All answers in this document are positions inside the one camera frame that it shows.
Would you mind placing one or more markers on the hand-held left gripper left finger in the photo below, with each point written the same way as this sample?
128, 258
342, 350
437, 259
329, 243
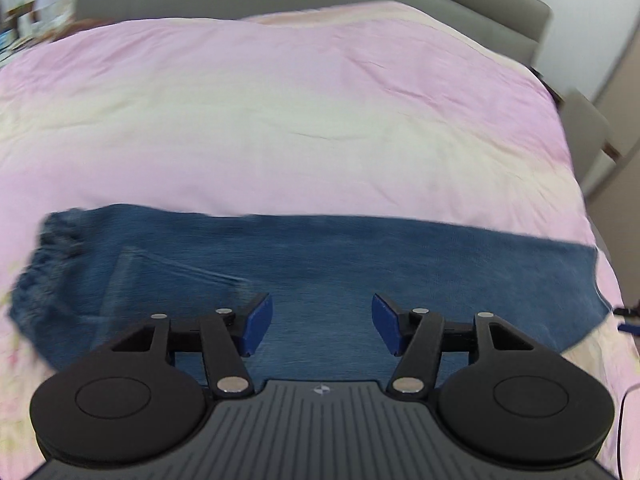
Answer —
257, 321

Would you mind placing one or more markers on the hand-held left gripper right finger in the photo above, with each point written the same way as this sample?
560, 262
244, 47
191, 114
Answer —
386, 321

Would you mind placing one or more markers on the blue denim pants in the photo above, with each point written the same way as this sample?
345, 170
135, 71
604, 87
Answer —
320, 280

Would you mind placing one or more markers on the pink and cream bed blanket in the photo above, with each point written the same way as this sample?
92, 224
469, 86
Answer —
300, 125

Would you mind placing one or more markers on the cluttered shelf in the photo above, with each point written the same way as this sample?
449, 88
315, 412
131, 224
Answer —
30, 0

